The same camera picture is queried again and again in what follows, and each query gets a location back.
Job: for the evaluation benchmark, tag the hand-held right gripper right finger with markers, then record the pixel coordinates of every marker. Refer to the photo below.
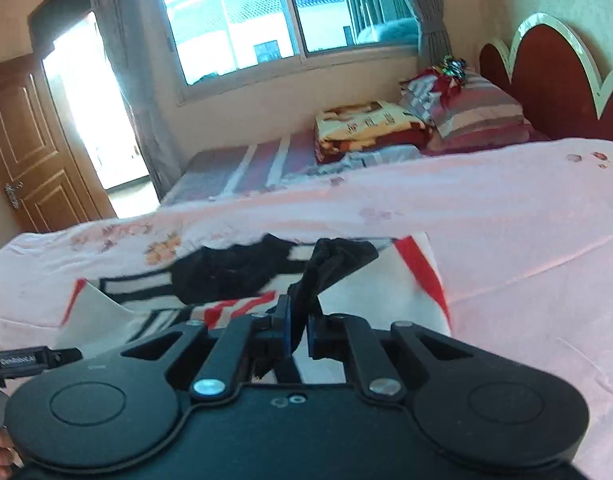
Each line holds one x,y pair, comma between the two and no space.
310,332

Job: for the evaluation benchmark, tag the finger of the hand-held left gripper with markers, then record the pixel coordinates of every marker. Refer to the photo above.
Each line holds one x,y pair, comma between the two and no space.
64,356

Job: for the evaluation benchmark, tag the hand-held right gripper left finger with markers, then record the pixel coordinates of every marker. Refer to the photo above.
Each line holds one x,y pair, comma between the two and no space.
285,330

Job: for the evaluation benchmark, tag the red white black striped sweater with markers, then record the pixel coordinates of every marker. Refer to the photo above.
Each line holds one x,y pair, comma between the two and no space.
386,285

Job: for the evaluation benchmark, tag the person's left hand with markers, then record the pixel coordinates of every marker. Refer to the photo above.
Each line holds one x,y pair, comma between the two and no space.
5,452

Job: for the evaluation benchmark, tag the grey purple striped bed sheet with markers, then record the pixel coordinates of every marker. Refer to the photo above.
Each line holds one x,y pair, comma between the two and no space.
221,170

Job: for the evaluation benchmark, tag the light blue striped cloth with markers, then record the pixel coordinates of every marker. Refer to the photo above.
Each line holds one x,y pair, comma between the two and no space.
376,157

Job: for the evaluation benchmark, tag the brown wooden door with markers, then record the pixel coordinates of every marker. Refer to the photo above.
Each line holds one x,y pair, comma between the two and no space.
31,160

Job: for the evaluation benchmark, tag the folded yellow brown printed blanket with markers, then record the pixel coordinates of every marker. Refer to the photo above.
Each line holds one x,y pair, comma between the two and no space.
356,125

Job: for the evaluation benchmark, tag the pink floral bed sheet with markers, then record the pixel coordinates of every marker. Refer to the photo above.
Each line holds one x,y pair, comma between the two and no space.
511,240

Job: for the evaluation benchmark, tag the red patterned cloth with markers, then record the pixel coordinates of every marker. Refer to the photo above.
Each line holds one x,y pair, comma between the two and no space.
439,87

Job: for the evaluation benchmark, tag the grey curtain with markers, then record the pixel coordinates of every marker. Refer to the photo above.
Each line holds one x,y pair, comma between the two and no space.
131,85
426,10

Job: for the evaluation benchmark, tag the striped pillow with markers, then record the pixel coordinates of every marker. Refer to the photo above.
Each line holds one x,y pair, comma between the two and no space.
476,105

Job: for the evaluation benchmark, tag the shiny colourful decoration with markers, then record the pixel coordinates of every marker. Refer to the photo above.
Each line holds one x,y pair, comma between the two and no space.
449,66

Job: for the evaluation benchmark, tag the sliding glass window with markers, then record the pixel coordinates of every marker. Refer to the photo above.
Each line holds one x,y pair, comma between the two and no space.
236,25

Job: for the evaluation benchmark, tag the red scalloped headboard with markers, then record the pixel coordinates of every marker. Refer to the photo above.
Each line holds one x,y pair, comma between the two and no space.
551,70

